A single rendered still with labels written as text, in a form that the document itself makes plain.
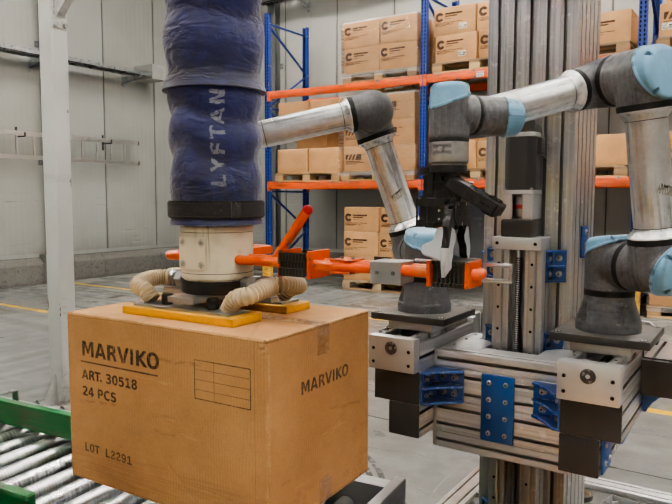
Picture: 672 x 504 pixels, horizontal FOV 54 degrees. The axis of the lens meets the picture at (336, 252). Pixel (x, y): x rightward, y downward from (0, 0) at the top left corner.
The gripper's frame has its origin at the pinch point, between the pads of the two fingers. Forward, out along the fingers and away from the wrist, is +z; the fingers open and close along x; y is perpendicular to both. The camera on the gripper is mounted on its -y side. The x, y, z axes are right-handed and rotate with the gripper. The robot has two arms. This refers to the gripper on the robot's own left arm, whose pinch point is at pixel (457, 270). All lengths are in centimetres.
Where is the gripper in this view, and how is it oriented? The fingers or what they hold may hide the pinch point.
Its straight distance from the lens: 128.8
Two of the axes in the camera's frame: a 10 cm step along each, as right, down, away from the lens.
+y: -8.5, -0.4, 5.2
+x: -5.3, 0.7, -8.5
